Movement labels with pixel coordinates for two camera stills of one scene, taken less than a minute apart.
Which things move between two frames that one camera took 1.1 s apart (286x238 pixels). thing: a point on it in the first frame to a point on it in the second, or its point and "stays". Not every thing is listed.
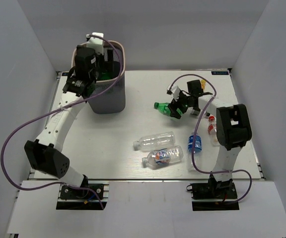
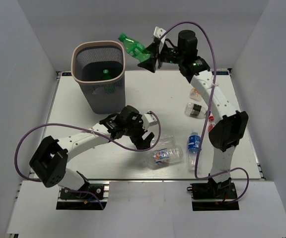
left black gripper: [107, 66] to [139, 143]
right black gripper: [174, 104] to [150, 64]
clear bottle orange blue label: [162, 156] stays
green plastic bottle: [107, 76] stays
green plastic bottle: [164, 108] to [135, 48]
